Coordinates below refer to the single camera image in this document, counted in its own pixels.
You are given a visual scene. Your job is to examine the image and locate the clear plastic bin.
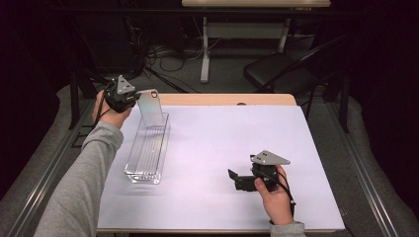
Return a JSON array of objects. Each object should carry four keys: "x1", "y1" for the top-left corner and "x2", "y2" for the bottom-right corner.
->
[{"x1": 124, "y1": 112, "x2": 172, "y2": 186}]

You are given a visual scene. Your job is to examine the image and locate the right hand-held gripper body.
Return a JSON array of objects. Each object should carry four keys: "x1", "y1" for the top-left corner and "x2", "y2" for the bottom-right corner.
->
[{"x1": 234, "y1": 150, "x2": 292, "y2": 193}]

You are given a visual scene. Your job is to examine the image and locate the white-legged desk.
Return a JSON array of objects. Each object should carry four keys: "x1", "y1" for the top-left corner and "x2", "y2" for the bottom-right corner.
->
[{"x1": 181, "y1": 0, "x2": 332, "y2": 84}]

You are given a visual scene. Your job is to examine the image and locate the person's left hand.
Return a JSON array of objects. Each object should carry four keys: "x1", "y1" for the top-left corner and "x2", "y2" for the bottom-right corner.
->
[{"x1": 92, "y1": 90, "x2": 133, "y2": 129}]

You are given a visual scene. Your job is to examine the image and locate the clear phone case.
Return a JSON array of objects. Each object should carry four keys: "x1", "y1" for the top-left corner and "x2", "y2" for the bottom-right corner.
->
[{"x1": 135, "y1": 88, "x2": 166, "y2": 128}]

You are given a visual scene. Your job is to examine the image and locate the black folding chair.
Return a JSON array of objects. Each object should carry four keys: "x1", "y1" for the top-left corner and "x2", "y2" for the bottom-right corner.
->
[{"x1": 242, "y1": 34, "x2": 350, "y2": 100}]

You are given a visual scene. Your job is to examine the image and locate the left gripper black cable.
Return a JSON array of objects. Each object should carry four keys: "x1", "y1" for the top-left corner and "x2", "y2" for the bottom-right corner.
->
[{"x1": 92, "y1": 81, "x2": 115, "y2": 129}]

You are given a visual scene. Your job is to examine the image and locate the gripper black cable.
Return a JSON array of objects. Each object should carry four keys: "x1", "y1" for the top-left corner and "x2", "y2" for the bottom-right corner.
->
[
  {"x1": 92, "y1": 81, "x2": 115, "y2": 129},
  {"x1": 261, "y1": 169, "x2": 296, "y2": 219}
]

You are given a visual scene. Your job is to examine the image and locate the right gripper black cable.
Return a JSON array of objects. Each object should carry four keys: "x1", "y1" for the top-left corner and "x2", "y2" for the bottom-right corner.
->
[{"x1": 261, "y1": 169, "x2": 296, "y2": 219}]

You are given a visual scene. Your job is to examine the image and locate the black metal stand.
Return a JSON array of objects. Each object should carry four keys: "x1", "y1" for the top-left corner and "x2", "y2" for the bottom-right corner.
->
[
  {"x1": 324, "y1": 73, "x2": 351, "y2": 134},
  {"x1": 67, "y1": 70, "x2": 129, "y2": 130}
]

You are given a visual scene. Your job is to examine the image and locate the person's right hand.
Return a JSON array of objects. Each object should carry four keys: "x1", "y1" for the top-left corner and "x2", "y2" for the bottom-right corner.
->
[{"x1": 253, "y1": 164, "x2": 296, "y2": 226}]

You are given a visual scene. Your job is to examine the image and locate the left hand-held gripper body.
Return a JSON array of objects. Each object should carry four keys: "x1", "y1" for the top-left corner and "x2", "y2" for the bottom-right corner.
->
[{"x1": 104, "y1": 74, "x2": 140, "y2": 114}]

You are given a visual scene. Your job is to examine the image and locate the tangle of floor cables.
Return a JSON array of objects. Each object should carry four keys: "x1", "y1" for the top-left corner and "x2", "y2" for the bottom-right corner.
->
[{"x1": 144, "y1": 36, "x2": 221, "y2": 73}]

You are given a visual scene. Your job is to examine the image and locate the aluminium floor rail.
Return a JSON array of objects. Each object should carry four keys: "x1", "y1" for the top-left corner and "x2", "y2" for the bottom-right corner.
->
[
  {"x1": 324, "y1": 98, "x2": 399, "y2": 237},
  {"x1": 6, "y1": 98, "x2": 97, "y2": 237}
]

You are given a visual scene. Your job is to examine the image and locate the white table cover board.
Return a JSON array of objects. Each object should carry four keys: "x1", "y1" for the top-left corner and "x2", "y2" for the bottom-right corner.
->
[{"x1": 96, "y1": 104, "x2": 346, "y2": 231}]

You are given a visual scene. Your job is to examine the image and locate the light wooden table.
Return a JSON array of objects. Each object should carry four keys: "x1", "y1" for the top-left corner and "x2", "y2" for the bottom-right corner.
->
[{"x1": 96, "y1": 93, "x2": 344, "y2": 235}]

